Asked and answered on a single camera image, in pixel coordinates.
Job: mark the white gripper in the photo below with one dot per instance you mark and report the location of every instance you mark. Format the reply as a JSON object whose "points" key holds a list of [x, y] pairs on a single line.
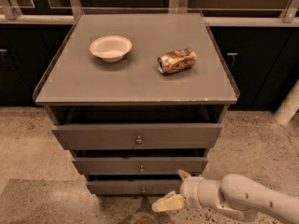
{"points": [[190, 191]]}

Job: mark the grey bottom drawer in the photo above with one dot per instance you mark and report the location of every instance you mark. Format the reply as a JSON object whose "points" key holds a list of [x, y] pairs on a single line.
{"points": [[134, 187]]}

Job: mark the grey drawer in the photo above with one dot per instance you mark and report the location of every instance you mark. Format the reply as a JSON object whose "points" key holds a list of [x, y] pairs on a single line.
{"points": [[137, 136], [140, 165], [134, 187]]}

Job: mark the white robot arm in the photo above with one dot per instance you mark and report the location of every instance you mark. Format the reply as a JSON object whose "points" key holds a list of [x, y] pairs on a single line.
{"points": [[235, 196]]}

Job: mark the grey middle drawer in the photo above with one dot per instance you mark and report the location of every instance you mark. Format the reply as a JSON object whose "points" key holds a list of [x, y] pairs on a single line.
{"points": [[140, 165]]}

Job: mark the grey drawer cabinet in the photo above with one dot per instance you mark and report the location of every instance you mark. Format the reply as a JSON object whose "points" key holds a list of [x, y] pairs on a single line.
{"points": [[80, 88]]}

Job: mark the grey top drawer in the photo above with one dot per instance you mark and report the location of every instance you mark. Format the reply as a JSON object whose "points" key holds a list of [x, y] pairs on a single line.
{"points": [[137, 136]]}

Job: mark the crushed gold soda can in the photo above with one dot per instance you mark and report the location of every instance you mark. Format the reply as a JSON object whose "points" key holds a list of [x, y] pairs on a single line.
{"points": [[176, 61]]}

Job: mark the black background cabinets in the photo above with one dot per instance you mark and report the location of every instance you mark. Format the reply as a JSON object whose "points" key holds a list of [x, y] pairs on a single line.
{"points": [[263, 61]]}

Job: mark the white paper bowl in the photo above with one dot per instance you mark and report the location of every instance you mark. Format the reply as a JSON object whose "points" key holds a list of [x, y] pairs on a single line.
{"points": [[111, 48]]}

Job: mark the white cylindrical post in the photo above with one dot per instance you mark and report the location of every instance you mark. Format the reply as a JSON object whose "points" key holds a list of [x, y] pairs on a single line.
{"points": [[289, 106]]}

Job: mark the metal window frame rail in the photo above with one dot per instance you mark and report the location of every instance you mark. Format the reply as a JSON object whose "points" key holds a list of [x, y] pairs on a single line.
{"points": [[237, 13]]}

